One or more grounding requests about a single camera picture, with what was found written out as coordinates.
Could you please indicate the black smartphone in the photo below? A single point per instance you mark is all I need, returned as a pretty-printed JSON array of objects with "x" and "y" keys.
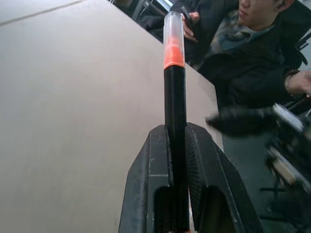
[{"x": 187, "y": 17}]

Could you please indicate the person in black jacket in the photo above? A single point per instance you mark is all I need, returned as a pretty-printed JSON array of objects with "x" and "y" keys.
[{"x": 255, "y": 68}]

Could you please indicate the black orange highlighter pen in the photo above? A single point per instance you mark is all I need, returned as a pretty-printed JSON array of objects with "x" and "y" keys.
[{"x": 175, "y": 97}]

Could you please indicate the person's left hand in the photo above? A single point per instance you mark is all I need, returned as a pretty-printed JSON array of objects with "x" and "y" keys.
[{"x": 301, "y": 82}]

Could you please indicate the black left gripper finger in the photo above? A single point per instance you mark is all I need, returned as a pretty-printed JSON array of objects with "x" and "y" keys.
[
  {"x": 218, "y": 174},
  {"x": 233, "y": 122},
  {"x": 141, "y": 184}
]

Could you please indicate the person's right hand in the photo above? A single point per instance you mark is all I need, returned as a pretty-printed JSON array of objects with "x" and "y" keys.
[{"x": 194, "y": 16}]

